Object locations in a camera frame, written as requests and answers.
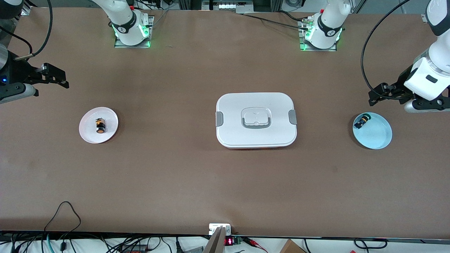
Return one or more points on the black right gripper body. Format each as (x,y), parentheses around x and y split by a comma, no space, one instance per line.
(21,71)

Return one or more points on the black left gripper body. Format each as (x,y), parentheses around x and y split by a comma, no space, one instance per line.
(399,85)

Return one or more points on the orange push-button switch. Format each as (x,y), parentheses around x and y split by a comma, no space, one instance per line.
(101,127)

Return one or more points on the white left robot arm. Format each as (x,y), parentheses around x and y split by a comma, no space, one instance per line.
(422,86)

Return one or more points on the light blue round plate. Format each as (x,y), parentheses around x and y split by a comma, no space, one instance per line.
(376,135)

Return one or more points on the pink round plate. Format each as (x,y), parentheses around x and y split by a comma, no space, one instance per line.
(109,135)

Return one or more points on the white lunch box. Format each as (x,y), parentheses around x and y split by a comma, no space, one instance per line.
(274,137)

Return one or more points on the white lit device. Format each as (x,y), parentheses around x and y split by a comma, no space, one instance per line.
(228,6)

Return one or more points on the brown cardboard box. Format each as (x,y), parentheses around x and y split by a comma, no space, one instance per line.
(291,247)

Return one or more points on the red clip lead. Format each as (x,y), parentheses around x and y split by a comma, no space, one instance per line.
(251,240)

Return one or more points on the small white electronics box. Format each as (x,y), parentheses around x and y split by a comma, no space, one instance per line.
(212,227)

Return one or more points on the red digit display module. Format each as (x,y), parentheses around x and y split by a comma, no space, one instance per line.
(229,241)

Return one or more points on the aluminium bar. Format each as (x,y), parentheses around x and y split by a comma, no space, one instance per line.
(215,244)

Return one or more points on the green push-button switch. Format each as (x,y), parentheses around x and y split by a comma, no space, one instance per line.
(362,122)

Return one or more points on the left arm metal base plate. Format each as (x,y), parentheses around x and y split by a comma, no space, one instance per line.
(332,50)

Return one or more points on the aluminium corner bracket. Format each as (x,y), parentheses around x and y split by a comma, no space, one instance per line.
(30,10)

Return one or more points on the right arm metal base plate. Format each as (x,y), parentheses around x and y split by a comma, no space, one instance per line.
(121,45)

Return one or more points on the aluminium frame profile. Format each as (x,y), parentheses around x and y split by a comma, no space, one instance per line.
(425,17)

